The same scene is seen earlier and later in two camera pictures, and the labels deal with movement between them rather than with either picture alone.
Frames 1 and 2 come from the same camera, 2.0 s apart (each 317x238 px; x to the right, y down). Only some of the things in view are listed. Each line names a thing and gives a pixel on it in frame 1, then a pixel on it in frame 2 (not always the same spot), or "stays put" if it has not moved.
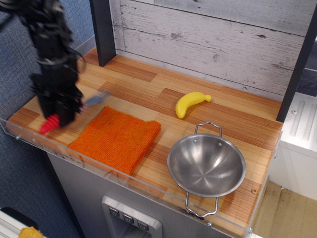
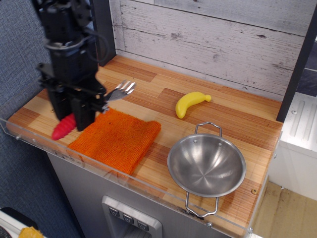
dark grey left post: x=102 y=21 stays put
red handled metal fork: x=54 y=120 -> x=69 y=124
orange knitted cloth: x=118 y=140 stays put
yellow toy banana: x=188 y=99 stays put
